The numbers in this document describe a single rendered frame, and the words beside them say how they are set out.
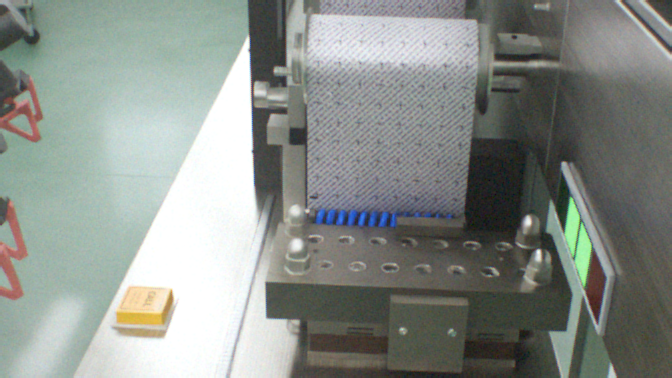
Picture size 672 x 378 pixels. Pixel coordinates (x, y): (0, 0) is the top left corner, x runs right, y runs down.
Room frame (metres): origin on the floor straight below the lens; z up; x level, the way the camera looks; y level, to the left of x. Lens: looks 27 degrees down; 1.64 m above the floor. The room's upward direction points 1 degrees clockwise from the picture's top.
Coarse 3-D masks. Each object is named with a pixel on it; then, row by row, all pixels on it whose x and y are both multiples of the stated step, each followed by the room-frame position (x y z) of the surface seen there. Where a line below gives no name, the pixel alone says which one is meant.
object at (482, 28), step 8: (304, 24) 1.18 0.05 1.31; (480, 24) 1.19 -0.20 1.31; (480, 32) 1.16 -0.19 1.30; (480, 40) 1.15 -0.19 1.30; (480, 48) 1.14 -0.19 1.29; (480, 56) 1.13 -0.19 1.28; (480, 64) 1.13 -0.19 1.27; (480, 72) 1.13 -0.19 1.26; (480, 80) 1.13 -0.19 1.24; (480, 88) 1.13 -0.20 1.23; (480, 96) 1.14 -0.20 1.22
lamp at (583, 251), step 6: (582, 228) 0.78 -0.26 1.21; (582, 234) 0.77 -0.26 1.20; (582, 240) 0.77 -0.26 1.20; (588, 240) 0.75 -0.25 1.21; (582, 246) 0.77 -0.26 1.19; (588, 246) 0.75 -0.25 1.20; (576, 252) 0.78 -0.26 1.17; (582, 252) 0.76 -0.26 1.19; (588, 252) 0.74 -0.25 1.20; (576, 258) 0.78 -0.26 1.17; (582, 258) 0.76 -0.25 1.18; (588, 258) 0.74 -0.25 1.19; (576, 264) 0.78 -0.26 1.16; (582, 264) 0.76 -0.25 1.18; (588, 264) 0.74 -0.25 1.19; (582, 270) 0.75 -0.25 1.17; (582, 276) 0.75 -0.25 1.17
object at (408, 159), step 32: (320, 128) 1.13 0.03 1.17; (352, 128) 1.13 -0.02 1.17; (384, 128) 1.13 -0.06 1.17; (416, 128) 1.12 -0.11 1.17; (448, 128) 1.12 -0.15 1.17; (320, 160) 1.13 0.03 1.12; (352, 160) 1.13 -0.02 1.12; (384, 160) 1.13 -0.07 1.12; (416, 160) 1.12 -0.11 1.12; (448, 160) 1.12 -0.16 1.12; (320, 192) 1.13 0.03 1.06; (352, 192) 1.13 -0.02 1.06; (384, 192) 1.13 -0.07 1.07; (416, 192) 1.12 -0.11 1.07; (448, 192) 1.12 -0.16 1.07
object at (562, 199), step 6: (564, 180) 0.89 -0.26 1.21; (564, 186) 0.88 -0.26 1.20; (558, 192) 0.90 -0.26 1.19; (564, 192) 0.88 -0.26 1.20; (558, 198) 0.90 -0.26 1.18; (564, 198) 0.87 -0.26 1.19; (558, 204) 0.90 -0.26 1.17; (564, 204) 0.87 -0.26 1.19; (558, 210) 0.89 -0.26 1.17; (564, 210) 0.86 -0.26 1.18; (558, 216) 0.88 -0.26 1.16; (564, 216) 0.86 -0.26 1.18; (564, 222) 0.86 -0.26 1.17
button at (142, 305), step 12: (132, 288) 1.07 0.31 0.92; (144, 288) 1.07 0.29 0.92; (156, 288) 1.07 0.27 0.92; (168, 288) 1.07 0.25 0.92; (132, 300) 1.04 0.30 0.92; (144, 300) 1.04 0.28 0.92; (156, 300) 1.04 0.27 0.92; (168, 300) 1.05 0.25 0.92; (120, 312) 1.01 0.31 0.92; (132, 312) 1.01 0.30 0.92; (144, 312) 1.01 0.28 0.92; (156, 312) 1.01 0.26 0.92; (144, 324) 1.01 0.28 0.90; (156, 324) 1.01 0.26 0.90
